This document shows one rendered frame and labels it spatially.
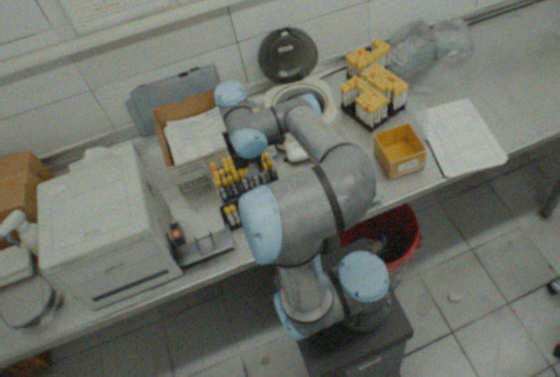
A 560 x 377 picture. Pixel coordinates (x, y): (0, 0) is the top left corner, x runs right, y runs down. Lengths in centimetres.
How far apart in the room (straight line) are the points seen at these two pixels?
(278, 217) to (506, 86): 138
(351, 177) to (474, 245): 180
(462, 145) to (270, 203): 107
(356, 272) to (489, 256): 145
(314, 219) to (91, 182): 83
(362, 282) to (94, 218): 70
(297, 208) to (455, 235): 185
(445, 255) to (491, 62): 98
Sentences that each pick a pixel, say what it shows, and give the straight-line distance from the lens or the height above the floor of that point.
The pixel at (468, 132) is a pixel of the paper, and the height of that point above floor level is 89.
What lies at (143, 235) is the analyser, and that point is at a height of 115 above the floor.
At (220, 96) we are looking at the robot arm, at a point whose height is 141.
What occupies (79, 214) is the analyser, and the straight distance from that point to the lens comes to 137.
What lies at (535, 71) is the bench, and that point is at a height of 88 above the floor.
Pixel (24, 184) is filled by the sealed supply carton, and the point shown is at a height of 106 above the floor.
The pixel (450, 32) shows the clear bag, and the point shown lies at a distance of 197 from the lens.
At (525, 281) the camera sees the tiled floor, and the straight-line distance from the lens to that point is 248.
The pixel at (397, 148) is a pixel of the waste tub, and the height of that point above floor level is 88.
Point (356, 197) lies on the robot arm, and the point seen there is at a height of 156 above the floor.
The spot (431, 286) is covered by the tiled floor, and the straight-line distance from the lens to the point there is 237.
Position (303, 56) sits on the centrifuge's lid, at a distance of 176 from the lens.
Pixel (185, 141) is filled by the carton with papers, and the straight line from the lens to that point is 172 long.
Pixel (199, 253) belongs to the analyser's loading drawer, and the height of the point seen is 93.
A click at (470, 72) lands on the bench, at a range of 196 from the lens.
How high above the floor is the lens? 219
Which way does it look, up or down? 50 degrees down
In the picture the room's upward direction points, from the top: 6 degrees counter-clockwise
